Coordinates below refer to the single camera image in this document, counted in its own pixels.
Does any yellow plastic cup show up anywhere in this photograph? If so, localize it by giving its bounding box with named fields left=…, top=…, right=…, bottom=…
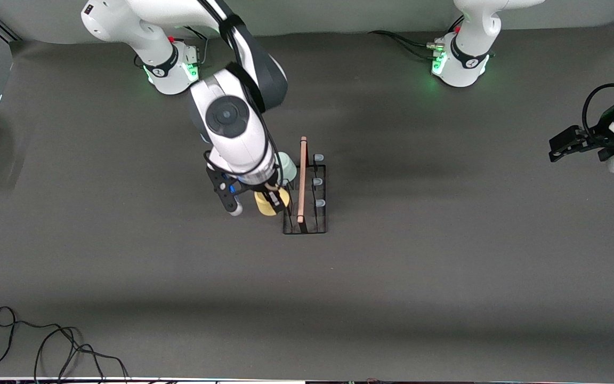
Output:
left=254, top=187, right=290, bottom=217

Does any black wire cup holder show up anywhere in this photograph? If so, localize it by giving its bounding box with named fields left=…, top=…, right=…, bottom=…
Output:
left=283, top=136, right=327, bottom=235

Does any pale green plastic cup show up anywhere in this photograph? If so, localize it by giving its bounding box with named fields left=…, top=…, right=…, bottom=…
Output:
left=275, top=151, right=298, bottom=185

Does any dark grey table mat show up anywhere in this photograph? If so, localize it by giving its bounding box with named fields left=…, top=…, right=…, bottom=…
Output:
left=0, top=19, right=614, bottom=382

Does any black right arm base cable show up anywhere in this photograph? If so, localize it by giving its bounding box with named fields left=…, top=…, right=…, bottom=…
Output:
left=168, top=26, right=209, bottom=70

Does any black arm base cable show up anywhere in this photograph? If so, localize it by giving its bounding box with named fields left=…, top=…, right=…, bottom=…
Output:
left=168, top=26, right=209, bottom=70
left=368, top=13, right=465, bottom=59

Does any black left arm base cable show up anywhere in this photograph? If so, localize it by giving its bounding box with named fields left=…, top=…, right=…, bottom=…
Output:
left=368, top=13, right=465, bottom=59

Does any thin black loose cable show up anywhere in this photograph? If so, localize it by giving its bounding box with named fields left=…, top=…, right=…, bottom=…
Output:
left=0, top=306, right=129, bottom=382

